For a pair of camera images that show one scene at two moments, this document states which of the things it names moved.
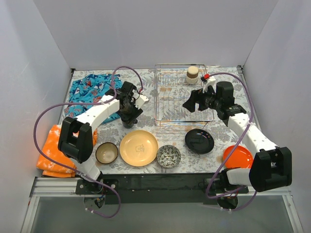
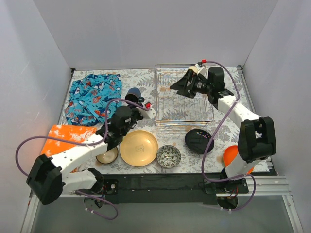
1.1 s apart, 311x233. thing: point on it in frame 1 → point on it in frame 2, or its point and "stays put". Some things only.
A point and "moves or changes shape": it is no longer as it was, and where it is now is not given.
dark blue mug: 128,122 moves or changes shape
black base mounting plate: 159,189 stays put
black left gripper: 129,117 → 136,113
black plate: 199,141 stays put
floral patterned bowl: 168,156 stays put
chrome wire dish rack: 171,90 stays put
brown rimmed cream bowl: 106,153 stays put
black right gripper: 198,99 → 191,83
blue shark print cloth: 90,88 stays put
